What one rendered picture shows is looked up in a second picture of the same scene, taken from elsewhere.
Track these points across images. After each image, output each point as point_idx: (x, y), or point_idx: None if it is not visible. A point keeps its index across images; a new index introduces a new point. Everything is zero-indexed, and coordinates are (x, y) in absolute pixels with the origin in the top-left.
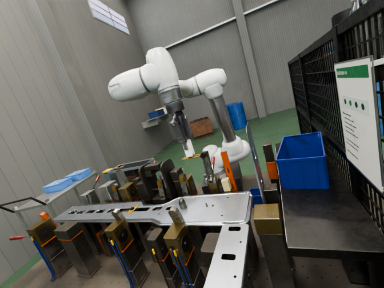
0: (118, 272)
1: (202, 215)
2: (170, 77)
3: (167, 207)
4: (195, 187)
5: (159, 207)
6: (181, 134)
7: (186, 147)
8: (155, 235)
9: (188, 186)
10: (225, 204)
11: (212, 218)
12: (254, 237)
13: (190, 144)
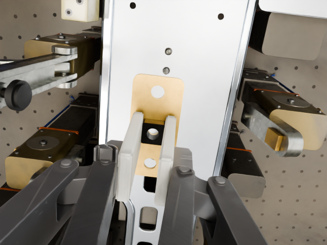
0: (194, 238)
1: (206, 78)
2: None
3: (147, 192)
4: (37, 134)
5: (140, 215)
6: (244, 225)
7: (191, 157)
8: (249, 182)
9: (63, 154)
10: (171, 10)
11: (228, 42)
12: None
13: (136, 143)
